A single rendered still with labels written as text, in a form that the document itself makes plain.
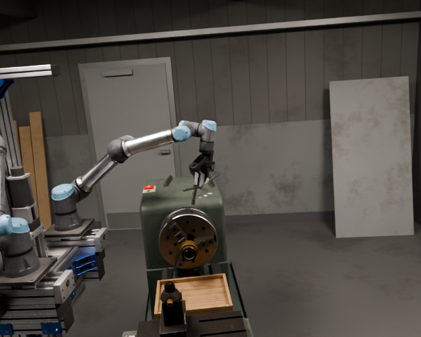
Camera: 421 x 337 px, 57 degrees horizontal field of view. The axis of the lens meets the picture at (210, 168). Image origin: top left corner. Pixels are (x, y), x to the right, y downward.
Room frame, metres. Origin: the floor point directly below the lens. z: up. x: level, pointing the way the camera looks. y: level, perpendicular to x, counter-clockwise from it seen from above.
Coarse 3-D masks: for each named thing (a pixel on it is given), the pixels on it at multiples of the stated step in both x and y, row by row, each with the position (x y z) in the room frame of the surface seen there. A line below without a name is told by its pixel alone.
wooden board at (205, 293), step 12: (204, 276) 1.86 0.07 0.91; (216, 276) 1.86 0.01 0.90; (156, 288) 1.77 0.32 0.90; (180, 288) 1.79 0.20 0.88; (192, 288) 1.78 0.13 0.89; (204, 288) 1.78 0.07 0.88; (216, 288) 1.77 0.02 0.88; (228, 288) 1.73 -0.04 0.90; (156, 300) 1.66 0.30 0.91; (192, 300) 1.67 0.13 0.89; (204, 300) 1.67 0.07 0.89; (216, 300) 1.66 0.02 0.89; (228, 300) 1.63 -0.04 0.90; (156, 312) 1.57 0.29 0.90; (192, 312) 1.57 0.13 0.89; (204, 312) 1.57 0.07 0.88; (216, 312) 1.57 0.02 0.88
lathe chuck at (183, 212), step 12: (168, 216) 1.99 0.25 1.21; (180, 216) 1.91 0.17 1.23; (192, 216) 1.92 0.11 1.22; (204, 216) 1.97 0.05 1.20; (168, 228) 1.91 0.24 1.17; (192, 228) 1.92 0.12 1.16; (204, 228) 1.92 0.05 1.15; (168, 240) 1.91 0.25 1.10; (168, 252) 1.91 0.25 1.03; (204, 252) 1.92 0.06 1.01; (192, 264) 1.92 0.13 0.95
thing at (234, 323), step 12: (228, 312) 1.43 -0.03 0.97; (240, 312) 1.43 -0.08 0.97; (144, 324) 1.39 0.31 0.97; (156, 324) 1.39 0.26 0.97; (192, 324) 1.37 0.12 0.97; (204, 324) 1.36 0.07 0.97; (216, 324) 1.36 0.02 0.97; (228, 324) 1.35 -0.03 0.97; (240, 324) 1.35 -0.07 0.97; (144, 336) 1.32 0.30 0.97; (156, 336) 1.31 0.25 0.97; (192, 336) 1.29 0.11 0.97; (204, 336) 1.29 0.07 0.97; (216, 336) 1.28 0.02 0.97; (228, 336) 1.28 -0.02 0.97; (240, 336) 1.27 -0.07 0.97
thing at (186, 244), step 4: (184, 244) 1.81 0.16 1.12; (188, 244) 1.80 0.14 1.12; (192, 244) 1.81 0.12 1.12; (180, 248) 1.82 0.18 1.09; (184, 248) 1.78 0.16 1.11; (188, 248) 1.77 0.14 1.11; (192, 248) 1.77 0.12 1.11; (196, 248) 1.81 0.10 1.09; (180, 252) 1.80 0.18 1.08; (184, 252) 1.84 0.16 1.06; (188, 252) 1.85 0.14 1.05; (192, 252) 1.84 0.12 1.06; (196, 252) 1.80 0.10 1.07; (184, 256) 1.78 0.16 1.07; (188, 256) 1.82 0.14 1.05; (192, 256) 1.81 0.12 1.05; (188, 260) 1.77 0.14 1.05
